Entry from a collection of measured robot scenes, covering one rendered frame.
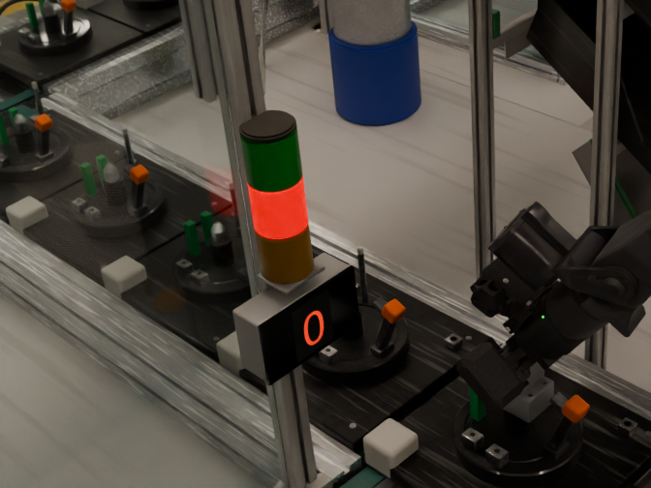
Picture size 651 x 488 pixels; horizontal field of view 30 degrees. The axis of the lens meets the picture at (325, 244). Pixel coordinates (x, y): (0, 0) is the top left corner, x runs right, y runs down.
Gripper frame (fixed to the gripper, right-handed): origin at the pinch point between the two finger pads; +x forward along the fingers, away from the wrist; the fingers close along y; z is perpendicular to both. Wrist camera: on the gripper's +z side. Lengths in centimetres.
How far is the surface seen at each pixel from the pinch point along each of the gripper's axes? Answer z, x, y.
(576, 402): -7.4, -3.6, -0.1
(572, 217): 10, 37, -52
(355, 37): 57, 52, -54
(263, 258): 21.2, -9.0, 21.2
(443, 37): 55, 70, -86
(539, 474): -11.1, 4.1, 3.8
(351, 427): 4.9, 18.3, 10.3
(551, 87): 32, 54, -84
